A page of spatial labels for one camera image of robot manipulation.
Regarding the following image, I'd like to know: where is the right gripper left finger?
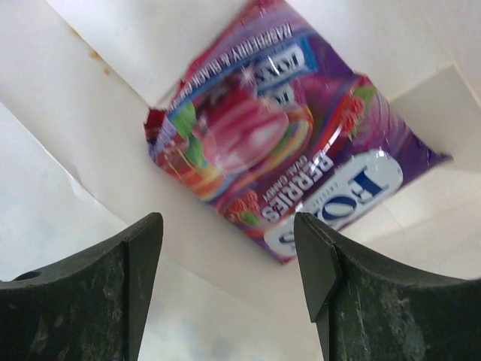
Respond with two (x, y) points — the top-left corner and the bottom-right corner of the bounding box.
(1, 213), (163, 360)

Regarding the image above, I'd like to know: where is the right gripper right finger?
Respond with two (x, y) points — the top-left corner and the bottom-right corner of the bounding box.
(294, 212), (480, 360)

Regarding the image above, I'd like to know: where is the blue checkered paper bag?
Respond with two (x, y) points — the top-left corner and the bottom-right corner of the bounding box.
(1, 1), (480, 360)

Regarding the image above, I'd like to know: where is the purple berries snack pack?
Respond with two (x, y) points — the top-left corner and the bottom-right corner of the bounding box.
(144, 1), (449, 263)

